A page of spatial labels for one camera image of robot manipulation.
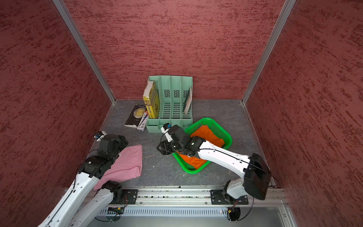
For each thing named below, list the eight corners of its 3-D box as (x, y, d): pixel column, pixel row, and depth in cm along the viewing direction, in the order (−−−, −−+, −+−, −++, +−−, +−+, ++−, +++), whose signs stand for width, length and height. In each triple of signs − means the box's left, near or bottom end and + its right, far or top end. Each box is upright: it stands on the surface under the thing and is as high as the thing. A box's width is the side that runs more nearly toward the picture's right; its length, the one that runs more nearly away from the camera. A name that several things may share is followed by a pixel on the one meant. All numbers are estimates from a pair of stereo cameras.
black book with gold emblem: (124, 125, 106) (123, 123, 104) (136, 106, 119) (135, 103, 117) (137, 128, 104) (136, 126, 102) (147, 108, 118) (147, 105, 115)
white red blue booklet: (137, 132, 103) (136, 129, 99) (145, 113, 114) (144, 110, 111) (144, 133, 102) (143, 129, 99) (151, 114, 113) (150, 111, 110)
